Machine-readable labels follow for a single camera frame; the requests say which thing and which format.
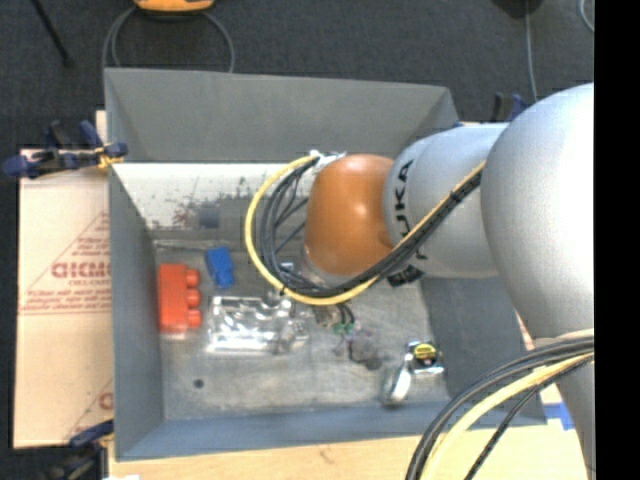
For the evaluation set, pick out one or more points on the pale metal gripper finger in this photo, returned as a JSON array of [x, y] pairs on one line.
[[281, 304], [292, 337]]

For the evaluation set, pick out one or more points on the clear plastic container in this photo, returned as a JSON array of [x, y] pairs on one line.
[[235, 325]]

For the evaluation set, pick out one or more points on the blue toy building block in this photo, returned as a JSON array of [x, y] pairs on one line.
[[220, 267]]

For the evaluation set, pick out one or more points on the silver white oval object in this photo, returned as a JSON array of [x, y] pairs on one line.
[[396, 385]]

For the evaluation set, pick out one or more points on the chrome tape measure yellow label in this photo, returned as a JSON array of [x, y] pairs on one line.
[[426, 355]]

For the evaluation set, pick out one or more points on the orange toy building block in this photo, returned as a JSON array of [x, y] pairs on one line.
[[172, 298]]

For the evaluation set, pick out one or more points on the grey metal bin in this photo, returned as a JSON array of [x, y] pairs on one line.
[[280, 118]]

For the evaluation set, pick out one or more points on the brown cardboard board red print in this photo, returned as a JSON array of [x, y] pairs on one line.
[[60, 278]]

